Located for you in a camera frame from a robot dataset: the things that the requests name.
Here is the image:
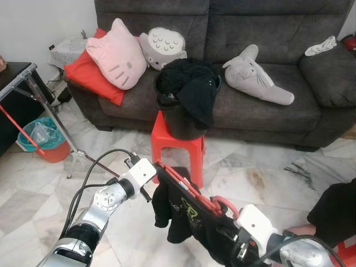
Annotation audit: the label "silver clothes rail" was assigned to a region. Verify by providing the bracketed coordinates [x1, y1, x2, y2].
[0, 62, 121, 180]

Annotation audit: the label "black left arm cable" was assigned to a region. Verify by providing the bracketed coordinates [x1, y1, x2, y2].
[58, 148, 137, 241]

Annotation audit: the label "pink cat face cushion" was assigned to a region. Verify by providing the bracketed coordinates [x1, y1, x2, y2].
[85, 18, 149, 91]

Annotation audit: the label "bare person foot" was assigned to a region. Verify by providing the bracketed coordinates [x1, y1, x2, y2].
[289, 222, 318, 238]

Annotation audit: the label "black TV cabinet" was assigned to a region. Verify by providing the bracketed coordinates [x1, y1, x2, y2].
[0, 61, 57, 157]

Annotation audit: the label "grey Totoro cushion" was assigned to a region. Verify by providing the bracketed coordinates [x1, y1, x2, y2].
[137, 27, 187, 72]

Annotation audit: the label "red plastic stool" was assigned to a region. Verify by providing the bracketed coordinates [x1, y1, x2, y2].
[333, 236, 356, 267]
[151, 111, 206, 189]

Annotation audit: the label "person leg black trousers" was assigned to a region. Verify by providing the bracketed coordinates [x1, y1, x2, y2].
[306, 179, 356, 246]

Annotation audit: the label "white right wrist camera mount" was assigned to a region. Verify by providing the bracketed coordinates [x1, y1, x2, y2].
[236, 204, 279, 249]

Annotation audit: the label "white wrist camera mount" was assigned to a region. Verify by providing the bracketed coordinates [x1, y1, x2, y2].
[236, 204, 279, 249]
[119, 157, 158, 193]

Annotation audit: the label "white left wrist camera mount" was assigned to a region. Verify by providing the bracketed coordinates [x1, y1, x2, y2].
[119, 157, 158, 193]

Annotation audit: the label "red bin with green liner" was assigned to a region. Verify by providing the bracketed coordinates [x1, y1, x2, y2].
[16, 116, 72, 164]

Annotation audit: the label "grey mouse plush cushion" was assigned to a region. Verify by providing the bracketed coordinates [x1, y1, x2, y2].
[222, 44, 296, 106]

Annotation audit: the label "red cushion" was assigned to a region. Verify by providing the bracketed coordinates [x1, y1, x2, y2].
[63, 28, 126, 107]

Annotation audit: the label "side table white lace cover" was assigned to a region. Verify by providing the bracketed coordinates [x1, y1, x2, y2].
[48, 36, 90, 71]

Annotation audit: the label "dark grey bucket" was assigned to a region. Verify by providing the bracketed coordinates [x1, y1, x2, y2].
[154, 72, 223, 141]

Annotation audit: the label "dark brown sofa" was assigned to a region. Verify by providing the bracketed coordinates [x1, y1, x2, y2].
[66, 0, 356, 152]

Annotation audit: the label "white cloth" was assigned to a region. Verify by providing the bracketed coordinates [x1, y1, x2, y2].
[304, 36, 339, 58]

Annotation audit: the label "red clothes hanger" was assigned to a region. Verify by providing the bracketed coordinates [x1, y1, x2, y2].
[154, 161, 240, 219]
[0, 103, 48, 157]

